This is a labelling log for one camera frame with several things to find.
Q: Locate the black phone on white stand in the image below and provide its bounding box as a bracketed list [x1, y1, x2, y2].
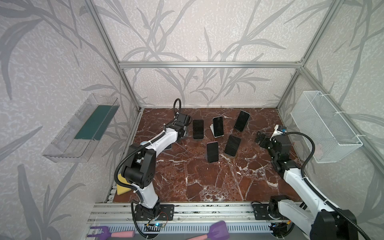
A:
[213, 117, 224, 138]

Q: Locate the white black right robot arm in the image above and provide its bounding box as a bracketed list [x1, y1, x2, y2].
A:
[254, 125, 359, 240]

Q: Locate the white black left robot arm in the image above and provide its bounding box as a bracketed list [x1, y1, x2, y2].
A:
[114, 113, 191, 219]

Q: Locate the black phone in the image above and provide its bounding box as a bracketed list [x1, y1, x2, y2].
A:
[224, 135, 241, 157]
[213, 117, 224, 138]
[207, 142, 219, 163]
[193, 120, 204, 140]
[234, 111, 250, 132]

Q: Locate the purple pink spatula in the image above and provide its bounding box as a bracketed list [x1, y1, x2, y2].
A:
[189, 221, 230, 240]

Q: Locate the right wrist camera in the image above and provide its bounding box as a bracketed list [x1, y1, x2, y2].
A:
[273, 125, 287, 136]

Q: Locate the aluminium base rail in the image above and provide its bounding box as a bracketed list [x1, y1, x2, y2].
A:
[80, 201, 313, 240]

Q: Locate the clear plastic wall bin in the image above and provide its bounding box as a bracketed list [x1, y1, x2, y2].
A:
[42, 94, 120, 163]

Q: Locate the white phone stand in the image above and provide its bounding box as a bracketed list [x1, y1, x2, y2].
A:
[210, 124, 224, 138]

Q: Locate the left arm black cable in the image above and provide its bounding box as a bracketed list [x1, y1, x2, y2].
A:
[113, 98, 182, 238]

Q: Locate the white wire mesh basket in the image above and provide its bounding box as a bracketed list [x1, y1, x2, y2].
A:
[291, 91, 363, 164]

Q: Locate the yellow sponge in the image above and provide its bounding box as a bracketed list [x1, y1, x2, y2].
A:
[117, 174, 132, 196]

